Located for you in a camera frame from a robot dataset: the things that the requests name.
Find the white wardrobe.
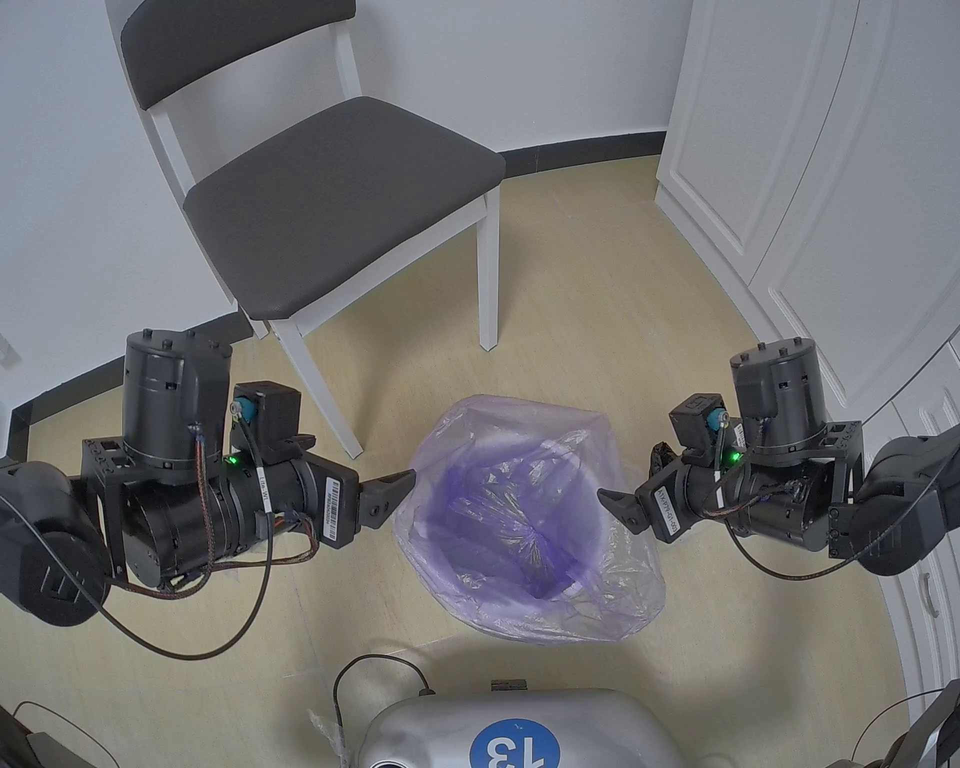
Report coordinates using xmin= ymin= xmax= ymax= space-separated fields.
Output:
xmin=656 ymin=0 xmax=960 ymax=706

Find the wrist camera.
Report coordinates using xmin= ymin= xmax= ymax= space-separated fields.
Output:
xmin=231 ymin=381 xmax=318 ymax=462
xmin=669 ymin=392 xmax=733 ymax=466

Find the purple plastic bag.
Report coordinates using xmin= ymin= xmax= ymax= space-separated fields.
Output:
xmin=391 ymin=391 xmax=668 ymax=647

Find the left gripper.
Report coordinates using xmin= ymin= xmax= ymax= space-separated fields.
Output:
xmin=221 ymin=454 xmax=418 ymax=558

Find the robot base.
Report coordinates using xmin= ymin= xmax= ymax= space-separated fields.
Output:
xmin=360 ymin=678 xmax=685 ymax=768

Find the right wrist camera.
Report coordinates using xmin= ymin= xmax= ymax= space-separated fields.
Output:
xmin=669 ymin=392 xmax=733 ymax=466

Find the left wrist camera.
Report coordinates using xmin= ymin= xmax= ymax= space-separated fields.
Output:
xmin=231 ymin=381 xmax=318 ymax=462

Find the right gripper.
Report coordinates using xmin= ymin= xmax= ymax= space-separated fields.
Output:
xmin=597 ymin=459 xmax=745 ymax=544

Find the white chair with grey seat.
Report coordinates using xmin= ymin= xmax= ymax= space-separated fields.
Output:
xmin=105 ymin=0 xmax=507 ymax=460

